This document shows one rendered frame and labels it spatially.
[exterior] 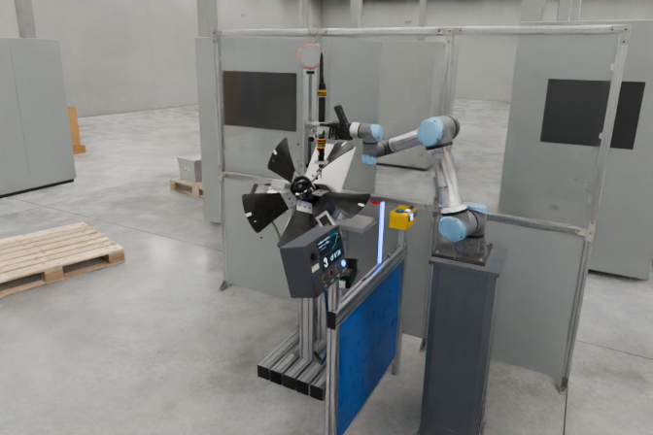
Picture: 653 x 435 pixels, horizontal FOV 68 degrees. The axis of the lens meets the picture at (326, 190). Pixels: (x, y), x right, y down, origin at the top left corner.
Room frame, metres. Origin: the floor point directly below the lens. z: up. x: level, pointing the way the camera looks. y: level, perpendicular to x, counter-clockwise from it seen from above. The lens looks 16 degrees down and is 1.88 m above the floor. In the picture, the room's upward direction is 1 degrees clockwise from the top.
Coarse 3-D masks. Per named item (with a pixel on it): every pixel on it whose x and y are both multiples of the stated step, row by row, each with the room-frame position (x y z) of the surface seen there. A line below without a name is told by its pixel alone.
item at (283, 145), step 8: (280, 144) 2.70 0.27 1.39; (272, 152) 2.73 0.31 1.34; (280, 152) 2.67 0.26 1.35; (288, 152) 2.62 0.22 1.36; (280, 160) 2.66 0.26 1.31; (288, 160) 2.60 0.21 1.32; (272, 168) 2.71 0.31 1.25; (280, 168) 2.65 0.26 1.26; (288, 168) 2.59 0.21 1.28; (280, 176) 2.66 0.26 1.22; (288, 176) 2.60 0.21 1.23
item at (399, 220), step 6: (396, 210) 2.51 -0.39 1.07; (414, 210) 2.54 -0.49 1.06; (390, 216) 2.48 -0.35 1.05; (396, 216) 2.46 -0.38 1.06; (402, 216) 2.44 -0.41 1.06; (408, 216) 2.45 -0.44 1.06; (390, 222) 2.48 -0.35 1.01; (396, 222) 2.46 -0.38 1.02; (402, 222) 2.44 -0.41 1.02; (408, 222) 2.46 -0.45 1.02; (414, 222) 2.56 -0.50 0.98; (396, 228) 2.46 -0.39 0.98; (402, 228) 2.44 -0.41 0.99
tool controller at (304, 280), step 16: (304, 240) 1.60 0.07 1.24; (320, 240) 1.61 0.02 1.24; (336, 240) 1.70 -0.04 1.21; (288, 256) 1.55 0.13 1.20; (304, 256) 1.52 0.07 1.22; (320, 256) 1.58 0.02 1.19; (336, 256) 1.67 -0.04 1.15; (288, 272) 1.55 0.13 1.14; (304, 272) 1.52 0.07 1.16; (320, 272) 1.55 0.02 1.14; (336, 272) 1.64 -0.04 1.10; (304, 288) 1.52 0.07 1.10; (320, 288) 1.53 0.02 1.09
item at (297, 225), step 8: (296, 216) 2.35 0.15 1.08; (304, 216) 2.37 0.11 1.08; (312, 216) 2.40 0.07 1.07; (288, 224) 2.31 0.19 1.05; (296, 224) 2.32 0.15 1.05; (304, 224) 2.34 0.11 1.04; (312, 224) 2.36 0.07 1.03; (288, 232) 2.28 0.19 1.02; (296, 232) 2.29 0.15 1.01; (304, 232) 2.31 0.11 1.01; (280, 240) 2.26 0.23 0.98; (288, 240) 2.26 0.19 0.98
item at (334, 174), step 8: (328, 144) 2.90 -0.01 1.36; (328, 152) 2.86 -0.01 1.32; (352, 152) 2.80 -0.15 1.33; (312, 160) 2.86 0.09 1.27; (336, 160) 2.80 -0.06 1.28; (344, 160) 2.78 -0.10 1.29; (312, 168) 2.83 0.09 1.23; (328, 168) 2.78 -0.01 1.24; (336, 168) 2.76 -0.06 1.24; (344, 168) 2.75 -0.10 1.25; (320, 176) 2.77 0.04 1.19; (328, 176) 2.75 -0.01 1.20; (336, 176) 2.73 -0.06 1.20; (344, 176) 2.71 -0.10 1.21; (328, 184) 2.71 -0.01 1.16; (336, 184) 2.69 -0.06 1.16
